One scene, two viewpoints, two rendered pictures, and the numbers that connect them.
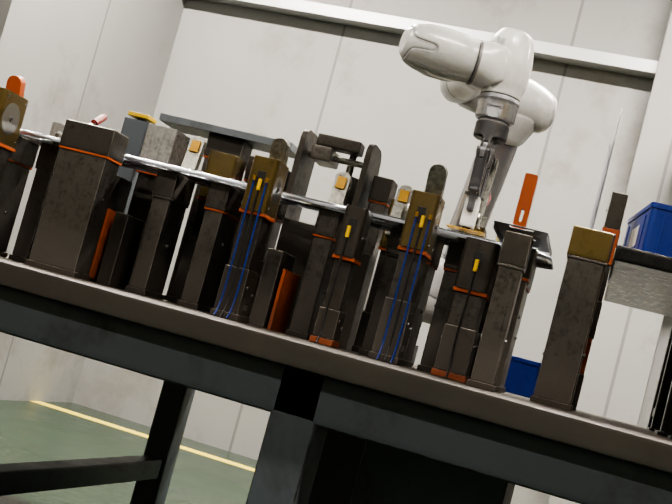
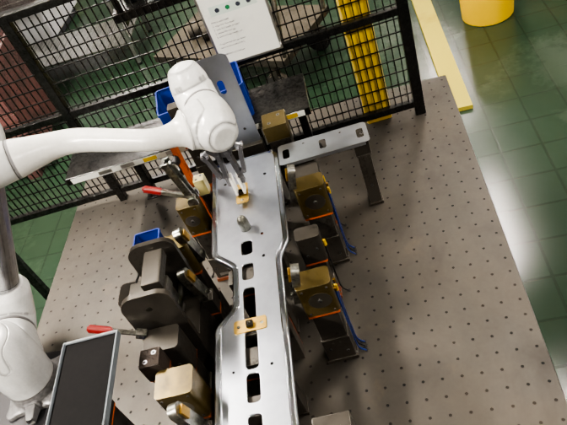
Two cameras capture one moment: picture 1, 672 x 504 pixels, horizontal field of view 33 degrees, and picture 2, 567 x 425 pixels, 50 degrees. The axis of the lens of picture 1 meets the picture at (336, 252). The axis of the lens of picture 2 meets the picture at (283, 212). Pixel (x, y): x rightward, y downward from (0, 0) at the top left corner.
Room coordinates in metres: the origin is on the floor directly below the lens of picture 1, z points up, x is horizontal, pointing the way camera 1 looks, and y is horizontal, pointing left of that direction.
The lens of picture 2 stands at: (2.40, 1.15, 2.17)
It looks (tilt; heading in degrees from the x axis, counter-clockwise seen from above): 42 degrees down; 268
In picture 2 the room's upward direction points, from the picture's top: 23 degrees counter-clockwise
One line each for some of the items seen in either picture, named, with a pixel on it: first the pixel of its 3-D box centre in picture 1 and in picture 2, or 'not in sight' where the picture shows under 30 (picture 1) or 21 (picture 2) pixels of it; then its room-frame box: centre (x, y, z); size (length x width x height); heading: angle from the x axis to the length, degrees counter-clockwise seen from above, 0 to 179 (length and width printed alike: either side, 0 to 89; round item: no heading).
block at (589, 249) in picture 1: (572, 318); (288, 159); (2.25, -0.49, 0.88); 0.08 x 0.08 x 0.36; 76
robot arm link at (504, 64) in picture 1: (502, 62); (193, 92); (2.44, -0.25, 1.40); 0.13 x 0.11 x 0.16; 96
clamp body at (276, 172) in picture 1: (248, 240); (333, 316); (2.35, 0.18, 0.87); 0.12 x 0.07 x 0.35; 166
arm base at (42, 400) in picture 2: not in sight; (34, 388); (3.26, -0.11, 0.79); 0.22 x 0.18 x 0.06; 84
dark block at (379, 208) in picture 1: (364, 263); not in sight; (2.71, -0.07, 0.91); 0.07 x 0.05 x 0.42; 166
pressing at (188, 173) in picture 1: (253, 189); (254, 331); (2.55, 0.22, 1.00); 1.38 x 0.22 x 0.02; 76
